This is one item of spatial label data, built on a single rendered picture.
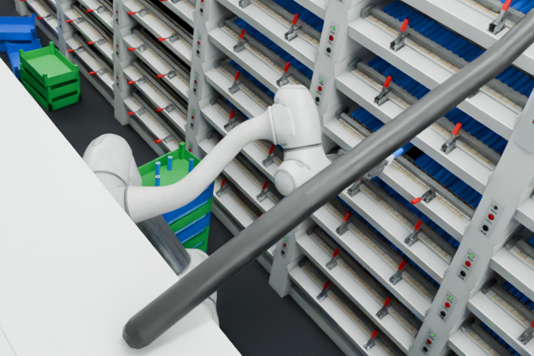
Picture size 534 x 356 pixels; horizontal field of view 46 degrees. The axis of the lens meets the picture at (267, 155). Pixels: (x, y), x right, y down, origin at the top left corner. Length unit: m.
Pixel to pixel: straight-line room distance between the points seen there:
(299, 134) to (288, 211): 1.10
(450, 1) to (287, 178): 0.63
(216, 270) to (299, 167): 1.11
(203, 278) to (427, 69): 1.41
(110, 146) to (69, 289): 1.30
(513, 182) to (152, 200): 0.93
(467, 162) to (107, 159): 0.99
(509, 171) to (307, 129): 0.53
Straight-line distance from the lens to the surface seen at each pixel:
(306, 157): 1.61
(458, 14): 1.73
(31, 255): 0.58
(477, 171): 1.84
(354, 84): 2.05
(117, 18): 3.31
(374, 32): 1.95
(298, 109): 1.61
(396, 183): 2.02
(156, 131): 3.28
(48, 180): 0.65
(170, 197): 1.67
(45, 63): 3.84
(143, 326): 0.50
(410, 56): 1.87
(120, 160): 1.81
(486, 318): 2.02
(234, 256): 0.50
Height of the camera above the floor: 2.15
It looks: 38 degrees down
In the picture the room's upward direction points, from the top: 10 degrees clockwise
